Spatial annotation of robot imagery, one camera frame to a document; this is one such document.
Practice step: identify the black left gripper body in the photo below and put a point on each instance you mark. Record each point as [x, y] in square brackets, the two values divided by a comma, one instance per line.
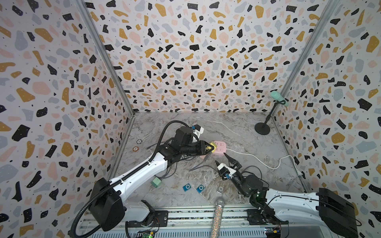
[194, 149]

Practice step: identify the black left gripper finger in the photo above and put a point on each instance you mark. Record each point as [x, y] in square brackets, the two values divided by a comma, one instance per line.
[207, 151]
[204, 143]

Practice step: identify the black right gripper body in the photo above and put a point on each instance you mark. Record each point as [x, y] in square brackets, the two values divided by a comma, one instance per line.
[239, 180]

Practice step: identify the yellow USB charger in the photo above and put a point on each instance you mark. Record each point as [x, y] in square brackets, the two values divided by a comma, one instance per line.
[213, 146]

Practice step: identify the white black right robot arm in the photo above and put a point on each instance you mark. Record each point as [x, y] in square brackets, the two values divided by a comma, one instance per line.
[323, 208]

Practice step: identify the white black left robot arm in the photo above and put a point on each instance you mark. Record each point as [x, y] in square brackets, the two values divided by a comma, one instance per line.
[109, 204]

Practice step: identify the pink power strip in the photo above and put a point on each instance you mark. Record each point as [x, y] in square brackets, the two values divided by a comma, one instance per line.
[220, 147]

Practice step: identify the silver mp3 player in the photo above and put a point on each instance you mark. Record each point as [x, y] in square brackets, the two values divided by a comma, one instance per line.
[220, 190]

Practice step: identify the blue mp3 player right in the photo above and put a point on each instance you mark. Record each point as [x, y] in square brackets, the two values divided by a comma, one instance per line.
[200, 188]

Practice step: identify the blue mp3 player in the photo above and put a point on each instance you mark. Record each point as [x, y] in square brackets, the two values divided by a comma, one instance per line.
[186, 187]
[200, 188]

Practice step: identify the glitter silver microphone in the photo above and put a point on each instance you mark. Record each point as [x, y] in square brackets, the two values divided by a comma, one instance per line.
[217, 219]

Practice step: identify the blue mp3 player left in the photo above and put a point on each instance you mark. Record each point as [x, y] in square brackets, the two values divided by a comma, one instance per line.
[186, 187]

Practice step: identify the black microphone stand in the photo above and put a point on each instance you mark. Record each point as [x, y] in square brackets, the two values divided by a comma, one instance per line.
[264, 128]

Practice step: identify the green USB charger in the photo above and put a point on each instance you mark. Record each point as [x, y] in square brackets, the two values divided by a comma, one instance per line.
[156, 182]

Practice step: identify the green microphone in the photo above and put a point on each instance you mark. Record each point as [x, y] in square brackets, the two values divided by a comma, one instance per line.
[279, 98]

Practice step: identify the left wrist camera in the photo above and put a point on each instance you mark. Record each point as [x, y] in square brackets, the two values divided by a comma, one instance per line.
[197, 130]

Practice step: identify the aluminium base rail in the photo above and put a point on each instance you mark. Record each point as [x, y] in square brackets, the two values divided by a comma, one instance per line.
[196, 222]

